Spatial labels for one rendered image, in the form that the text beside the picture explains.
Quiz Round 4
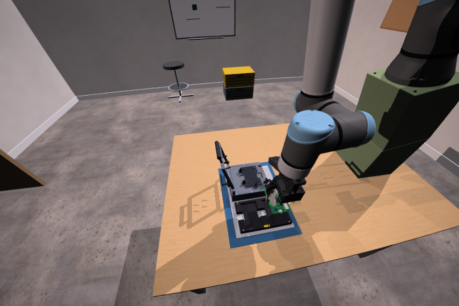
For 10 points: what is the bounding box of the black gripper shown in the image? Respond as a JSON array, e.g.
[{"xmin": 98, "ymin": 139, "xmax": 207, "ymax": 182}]
[{"xmin": 266, "ymin": 173, "xmax": 306, "ymax": 207}]

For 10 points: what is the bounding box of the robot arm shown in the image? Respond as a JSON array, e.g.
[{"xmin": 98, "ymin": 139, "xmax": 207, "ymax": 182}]
[{"xmin": 268, "ymin": 0, "xmax": 459, "ymax": 179}]

